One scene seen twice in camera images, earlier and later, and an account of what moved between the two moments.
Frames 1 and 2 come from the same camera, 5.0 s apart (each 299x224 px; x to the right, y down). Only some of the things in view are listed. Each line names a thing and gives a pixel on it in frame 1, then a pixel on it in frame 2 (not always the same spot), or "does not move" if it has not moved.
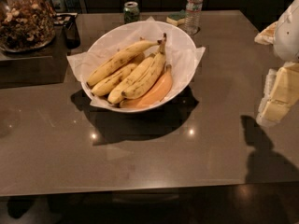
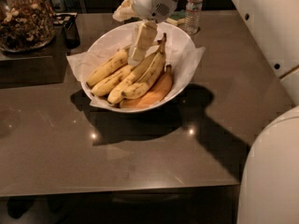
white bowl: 180,49 does not move
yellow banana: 118,59 does not move
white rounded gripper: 288,32 to 151,2
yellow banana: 115,94 does not move
